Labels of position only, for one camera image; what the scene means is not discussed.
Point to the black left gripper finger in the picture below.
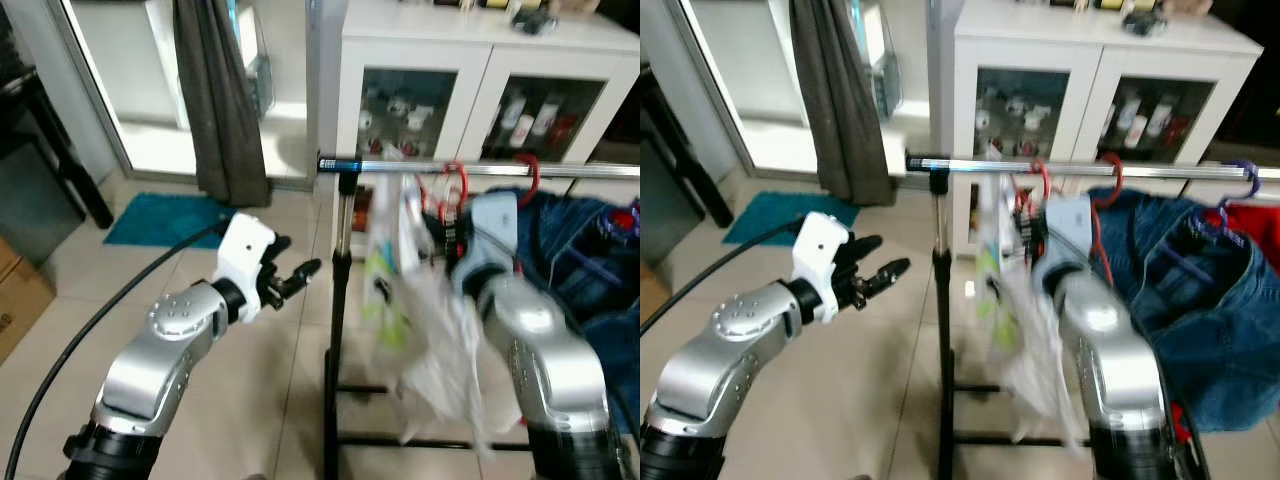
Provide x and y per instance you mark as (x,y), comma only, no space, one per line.
(277,248)
(304,275)
(890,276)
(864,248)

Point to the red plastic clothes hanger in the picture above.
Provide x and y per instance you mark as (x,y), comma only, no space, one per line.
(1047,182)
(466,182)

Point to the white shirt with green print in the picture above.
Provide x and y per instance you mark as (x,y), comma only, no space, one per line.
(1035,370)
(440,340)

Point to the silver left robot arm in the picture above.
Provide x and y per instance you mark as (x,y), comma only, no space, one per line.
(160,350)
(740,350)

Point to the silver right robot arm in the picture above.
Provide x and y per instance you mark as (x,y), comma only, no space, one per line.
(540,350)
(1110,340)

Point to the dark red clothes hanger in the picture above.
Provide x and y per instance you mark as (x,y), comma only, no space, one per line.
(538,178)
(1122,178)

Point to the teal floor mat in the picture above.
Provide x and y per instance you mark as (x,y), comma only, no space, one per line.
(160,220)
(780,220)

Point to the blue denim garment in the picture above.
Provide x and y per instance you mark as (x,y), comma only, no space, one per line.
(1200,320)
(580,250)

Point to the white bottle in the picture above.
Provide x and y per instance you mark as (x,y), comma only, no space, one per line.
(1120,116)
(549,116)
(1140,116)
(507,118)
(1160,113)
(528,118)

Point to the dark grey curtain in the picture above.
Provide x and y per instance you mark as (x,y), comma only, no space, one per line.
(840,100)
(220,100)

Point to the white glass-door cabinet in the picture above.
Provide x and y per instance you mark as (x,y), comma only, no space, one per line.
(470,55)
(1085,55)

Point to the white framed glass door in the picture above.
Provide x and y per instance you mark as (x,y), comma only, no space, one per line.
(140,60)
(740,60)

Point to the red shirt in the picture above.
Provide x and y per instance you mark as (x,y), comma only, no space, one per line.
(1262,225)

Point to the black desk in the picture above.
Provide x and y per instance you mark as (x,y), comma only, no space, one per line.
(50,190)
(660,130)

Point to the small black gadget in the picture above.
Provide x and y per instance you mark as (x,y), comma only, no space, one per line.
(532,20)
(1145,20)

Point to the plain brown cardboard box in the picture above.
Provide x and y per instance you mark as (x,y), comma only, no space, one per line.
(20,300)

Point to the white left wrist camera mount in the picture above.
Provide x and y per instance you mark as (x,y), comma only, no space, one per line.
(245,250)
(822,250)

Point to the light grey right wrist camera mount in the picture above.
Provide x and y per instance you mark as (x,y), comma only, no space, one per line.
(1070,225)
(495,230)

